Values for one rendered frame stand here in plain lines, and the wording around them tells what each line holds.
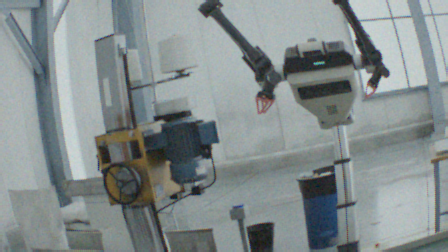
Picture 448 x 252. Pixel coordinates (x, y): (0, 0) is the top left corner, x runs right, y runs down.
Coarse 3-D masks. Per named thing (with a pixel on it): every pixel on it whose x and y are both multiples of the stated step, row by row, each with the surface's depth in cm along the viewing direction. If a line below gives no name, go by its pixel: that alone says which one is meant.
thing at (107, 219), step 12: (84, 204) 344; (96, 204) 341; (108, 204) 338; (156, 204) 329; (96, 216) 342; (108, 216) 339; (120, 216) 336; (96, 228) 343; (108, 228) 340; (120, 228) 337; (108, 240) 335; (120, 240) 332
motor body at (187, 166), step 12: (180, 120) 279; (192, 120) 281; (168, 132) 280; (180, 132) 280; (192, 132) 282; (168, 144) 281; (180, 144) 280; (192, 144) 281; (168, 156) 283; (180, 156) 279; (192, 156) 280; (180, 168) 280; (192, 168) 280; (204, 168) 283; (180, 180) 281; (192, 180) 280
